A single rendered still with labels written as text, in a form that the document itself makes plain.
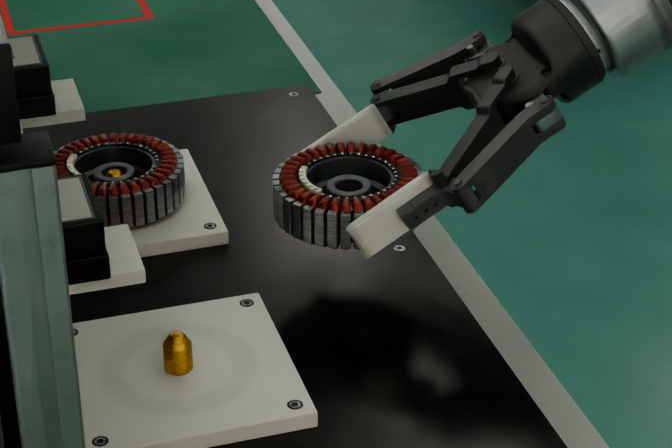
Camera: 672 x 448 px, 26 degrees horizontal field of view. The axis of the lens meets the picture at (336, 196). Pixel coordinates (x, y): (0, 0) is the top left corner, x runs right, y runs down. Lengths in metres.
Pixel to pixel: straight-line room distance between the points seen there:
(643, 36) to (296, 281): 0.31
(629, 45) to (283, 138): 0.38
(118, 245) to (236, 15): 0.73
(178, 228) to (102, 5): 0.58
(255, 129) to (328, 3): 2.42
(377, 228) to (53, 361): 0.36
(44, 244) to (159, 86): 0.79
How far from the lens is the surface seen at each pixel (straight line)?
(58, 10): 1.67
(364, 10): 3.69
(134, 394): 0.97
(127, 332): 1.03
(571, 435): 0.99
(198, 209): 1.17
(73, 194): 0.91
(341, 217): 1.02
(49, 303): 0.70
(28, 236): 0.69
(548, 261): 2.63
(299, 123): 1.33
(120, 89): 1.46
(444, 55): 1.13
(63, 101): 1.13
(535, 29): 1.06
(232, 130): 1.32
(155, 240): 1.13
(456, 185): 0.99
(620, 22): 1.05
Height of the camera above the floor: 1.35
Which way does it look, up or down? 29 degrees down
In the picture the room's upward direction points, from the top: straight up
